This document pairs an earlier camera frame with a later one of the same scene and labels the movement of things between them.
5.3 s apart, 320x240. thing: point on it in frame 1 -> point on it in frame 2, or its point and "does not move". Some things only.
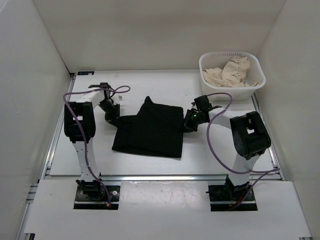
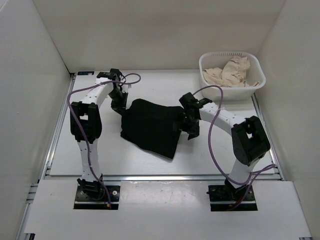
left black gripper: (115, 115) -> (122, 105)
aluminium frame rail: (163, 178) does not move
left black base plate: (96, 197) does not move
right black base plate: (223, 197) does not move
